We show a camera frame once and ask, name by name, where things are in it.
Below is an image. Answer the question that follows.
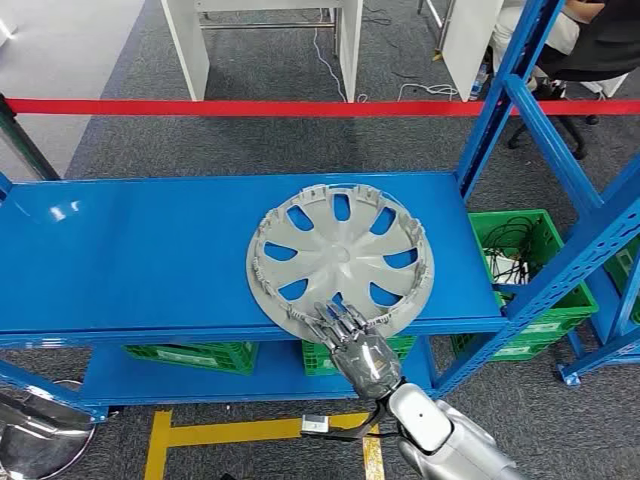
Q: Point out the black office chair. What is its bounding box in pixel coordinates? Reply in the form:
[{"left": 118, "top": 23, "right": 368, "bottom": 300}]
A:
[{"left": 507, "top": 79, "right": 601, "bottom": 162}]

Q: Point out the yellow floor tape square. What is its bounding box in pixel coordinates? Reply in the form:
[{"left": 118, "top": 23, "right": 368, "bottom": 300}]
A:
[{"left": 143, "top": 409, "right": 386, "bottom": 480}]

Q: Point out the person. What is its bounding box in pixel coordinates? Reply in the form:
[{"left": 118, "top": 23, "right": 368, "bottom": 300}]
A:
[{"left": 490, "top": 0, "right": 640, "bottom": 101}]

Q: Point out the white desk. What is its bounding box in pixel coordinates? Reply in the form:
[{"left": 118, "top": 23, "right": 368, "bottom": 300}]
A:
[{"left": 161, "top": 0, "right": 365, "bottom": 104}]

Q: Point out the white floor cable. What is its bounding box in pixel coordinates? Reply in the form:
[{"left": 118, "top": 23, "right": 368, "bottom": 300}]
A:
[
  {"left": 397, "top": 82, "right": 458, "bottom": 103},
  {"left": 312, "top": 9, "right": 368, "bottom": 104}
]

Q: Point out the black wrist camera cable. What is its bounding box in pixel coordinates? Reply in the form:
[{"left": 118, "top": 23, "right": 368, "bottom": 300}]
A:
[{"left": 300, "top": 397, "right": 401, "bottom": 444}]

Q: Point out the black cable bundle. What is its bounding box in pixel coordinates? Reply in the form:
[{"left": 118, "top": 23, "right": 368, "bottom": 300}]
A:
[{"left": 482, "top": 218, "right": 538, "bottom": 286}]

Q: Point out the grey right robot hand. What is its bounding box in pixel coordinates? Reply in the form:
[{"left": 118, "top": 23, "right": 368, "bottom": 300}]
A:
[{"left": 285, "top": 299, "right": 404, "bottom": 401}]

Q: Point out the green plastic crate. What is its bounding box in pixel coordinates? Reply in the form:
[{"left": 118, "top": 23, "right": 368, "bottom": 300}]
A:
[
  {"left": 124, "top": 341, "right": 260, "bottom": 377},
  {"left": 604, "top": 237, "right": 640, "bottom": 327},
  {"left": 467, "top": 209, "right": 599, "bottom": 339},
  {"left": 450, "top": 324, "right": 561, "bottom": 364},
  {"left": 301, "top": 334, "right": 417, "bottom": 378}
]

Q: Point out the clear plastic bottle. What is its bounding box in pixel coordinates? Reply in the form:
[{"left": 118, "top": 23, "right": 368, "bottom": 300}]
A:
[{"left": 469, "top": 62, "right": 489, "bottom": 101}]

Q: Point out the red barrier belt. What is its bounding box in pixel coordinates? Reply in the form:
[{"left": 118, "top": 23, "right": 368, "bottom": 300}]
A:
[{"left": 5, "top": 97, "right": 640, "bottom": 119}]

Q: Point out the white desk panel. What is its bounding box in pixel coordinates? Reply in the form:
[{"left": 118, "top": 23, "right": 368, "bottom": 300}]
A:
[{"left": 442, "top": 0, "right": 505, "bottom": 103}]

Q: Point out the grey plastic wheel cover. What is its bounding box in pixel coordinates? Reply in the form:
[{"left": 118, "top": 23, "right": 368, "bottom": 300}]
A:
[{"left": 245, "top": 183, "right": 435, "bottom": 343}]

